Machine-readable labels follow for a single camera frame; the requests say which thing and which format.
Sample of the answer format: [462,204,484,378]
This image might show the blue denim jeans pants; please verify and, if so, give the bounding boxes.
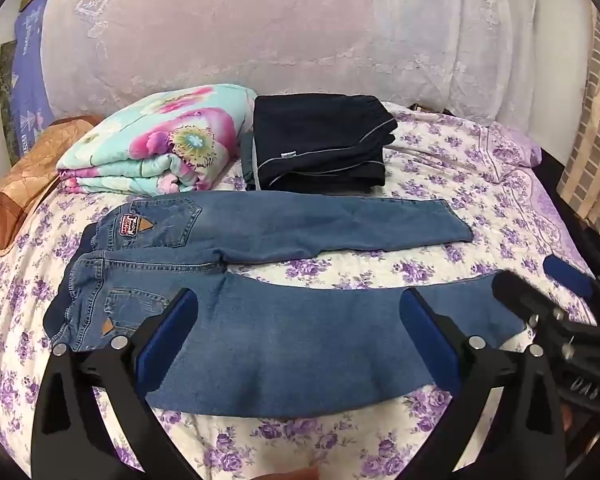
[52,191,528,418]

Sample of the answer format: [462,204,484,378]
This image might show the folded dark navy pants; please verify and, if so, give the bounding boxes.
[252,94,399,195]

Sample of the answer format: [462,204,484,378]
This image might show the brown pillow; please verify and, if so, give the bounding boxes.
[0,115,103,256]

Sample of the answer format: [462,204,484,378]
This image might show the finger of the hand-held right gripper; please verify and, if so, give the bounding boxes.
[492,270,570,334]
[543,255,596,302]

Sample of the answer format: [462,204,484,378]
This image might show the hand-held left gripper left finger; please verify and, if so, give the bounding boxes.
[30,287,199,480]

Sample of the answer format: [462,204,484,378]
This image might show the purple floral bed sheet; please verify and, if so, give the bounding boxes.
[0,102,598,480]

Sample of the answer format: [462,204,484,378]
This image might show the folded floral blanket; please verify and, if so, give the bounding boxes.
[56,83,258,197]

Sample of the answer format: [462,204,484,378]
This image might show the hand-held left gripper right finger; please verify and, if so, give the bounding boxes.
[399,287,568,480]

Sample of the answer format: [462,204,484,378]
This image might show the dark green patterned panel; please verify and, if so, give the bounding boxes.
[0,42,21,166]

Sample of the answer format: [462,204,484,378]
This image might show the white lace bedding cover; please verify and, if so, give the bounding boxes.
[40,0,538,126]

